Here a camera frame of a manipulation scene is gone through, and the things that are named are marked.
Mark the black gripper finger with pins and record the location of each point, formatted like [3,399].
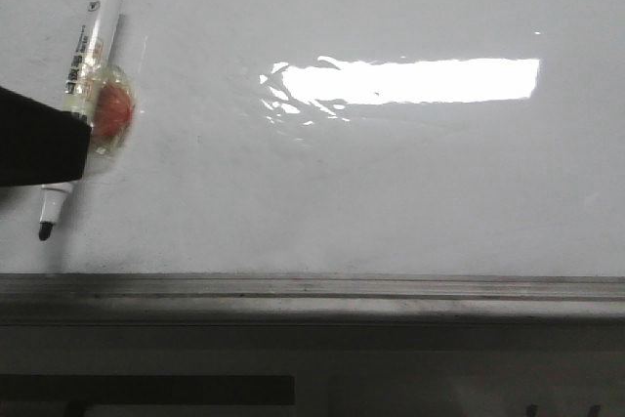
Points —
[39,144]

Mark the red taped magnet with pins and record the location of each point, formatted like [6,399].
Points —
[114,111]

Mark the white black whiteboard marker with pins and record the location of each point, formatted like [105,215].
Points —
[85,77]

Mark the black label strip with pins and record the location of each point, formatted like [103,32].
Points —
[164,390]

